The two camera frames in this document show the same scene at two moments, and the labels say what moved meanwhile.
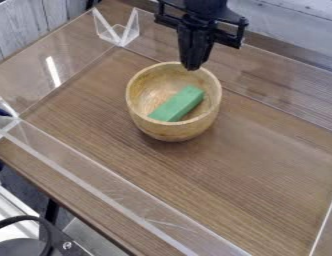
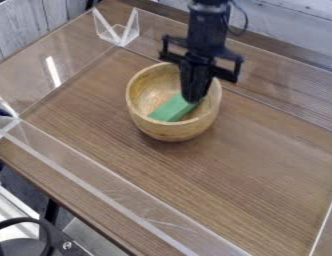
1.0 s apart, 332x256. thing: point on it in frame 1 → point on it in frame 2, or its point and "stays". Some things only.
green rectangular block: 179,105 stays
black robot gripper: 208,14 → 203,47
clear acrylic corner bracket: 116,34 stays
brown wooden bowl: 154,85 stays
